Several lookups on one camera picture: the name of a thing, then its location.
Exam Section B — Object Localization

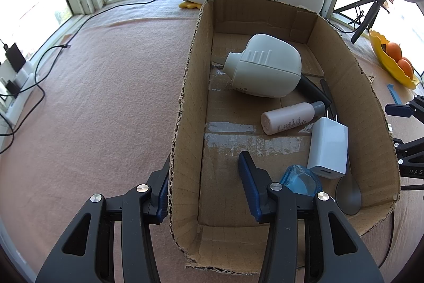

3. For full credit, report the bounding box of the white wall charger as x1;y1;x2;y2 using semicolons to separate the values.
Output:
307;116;349;180

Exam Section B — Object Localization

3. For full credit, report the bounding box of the white handheld appliance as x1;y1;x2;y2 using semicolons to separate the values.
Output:
212;34;303;98

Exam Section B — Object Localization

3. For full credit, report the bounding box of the blue translucent plastic case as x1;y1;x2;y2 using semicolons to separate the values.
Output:
280;164;323;197

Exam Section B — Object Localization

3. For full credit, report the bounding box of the cardboard box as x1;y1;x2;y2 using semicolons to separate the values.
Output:
168;0;402;273

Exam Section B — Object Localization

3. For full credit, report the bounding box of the black tripod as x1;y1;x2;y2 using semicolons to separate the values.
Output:
334;0;395;44

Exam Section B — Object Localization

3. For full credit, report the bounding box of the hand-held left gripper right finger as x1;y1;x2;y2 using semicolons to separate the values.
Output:
238;151;385;283

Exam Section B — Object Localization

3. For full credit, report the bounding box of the orange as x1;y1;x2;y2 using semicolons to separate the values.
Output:
386;42;403;60
397;58;414;79

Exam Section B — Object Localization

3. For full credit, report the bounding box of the pink blanket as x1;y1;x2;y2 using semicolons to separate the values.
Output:
0;0;424;283

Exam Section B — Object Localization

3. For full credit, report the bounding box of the yellow fruit bowl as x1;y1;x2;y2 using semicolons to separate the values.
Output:
369;29;421;90

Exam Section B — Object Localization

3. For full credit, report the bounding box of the grey long-handled spoon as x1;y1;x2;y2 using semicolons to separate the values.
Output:
320;78;362;215

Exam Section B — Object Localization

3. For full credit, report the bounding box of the white power strip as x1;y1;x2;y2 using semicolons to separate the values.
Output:
0;62;35;124

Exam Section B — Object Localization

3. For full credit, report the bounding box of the thin black cable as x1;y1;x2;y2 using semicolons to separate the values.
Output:
379;184;424;268

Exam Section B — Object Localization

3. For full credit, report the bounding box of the white bottle grey cap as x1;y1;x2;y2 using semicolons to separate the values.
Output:
260;101;325;136

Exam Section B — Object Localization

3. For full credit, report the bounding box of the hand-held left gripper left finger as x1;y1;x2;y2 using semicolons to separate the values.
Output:
35;155;171;283

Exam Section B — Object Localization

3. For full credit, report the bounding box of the black cable with plug end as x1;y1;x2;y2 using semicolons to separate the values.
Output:
0;44;71;154

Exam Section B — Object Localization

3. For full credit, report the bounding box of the long black cable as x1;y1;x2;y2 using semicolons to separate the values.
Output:
20;0;181;94

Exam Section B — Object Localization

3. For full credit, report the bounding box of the large black power adapter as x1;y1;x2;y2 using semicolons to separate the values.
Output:
3;42;26;73

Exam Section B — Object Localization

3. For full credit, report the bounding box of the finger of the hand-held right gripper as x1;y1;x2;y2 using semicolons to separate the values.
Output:
392;138;424;165
385;95;424;124

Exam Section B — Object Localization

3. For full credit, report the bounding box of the small black power adapter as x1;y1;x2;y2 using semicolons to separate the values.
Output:
5;80;21;98

